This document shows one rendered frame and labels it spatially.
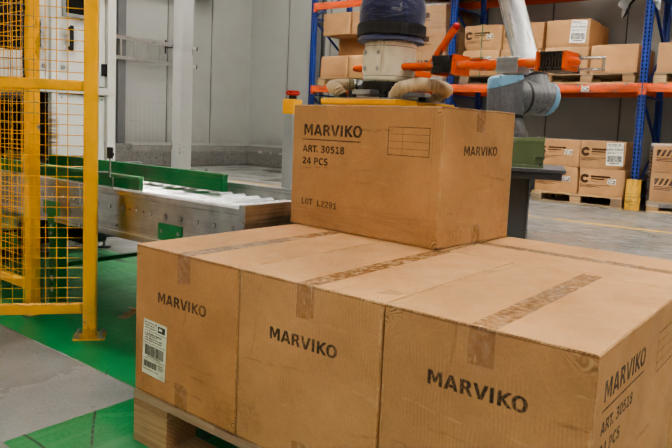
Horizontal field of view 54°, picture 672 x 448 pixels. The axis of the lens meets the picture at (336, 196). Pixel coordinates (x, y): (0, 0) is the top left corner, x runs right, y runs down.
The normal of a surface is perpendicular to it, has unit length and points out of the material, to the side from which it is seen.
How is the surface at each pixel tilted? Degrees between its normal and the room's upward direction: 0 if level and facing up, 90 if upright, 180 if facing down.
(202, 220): 90
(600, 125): 90
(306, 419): 90
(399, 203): 90
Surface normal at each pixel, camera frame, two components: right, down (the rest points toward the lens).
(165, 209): -0.62, 0.05
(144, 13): 0.79, 0.10
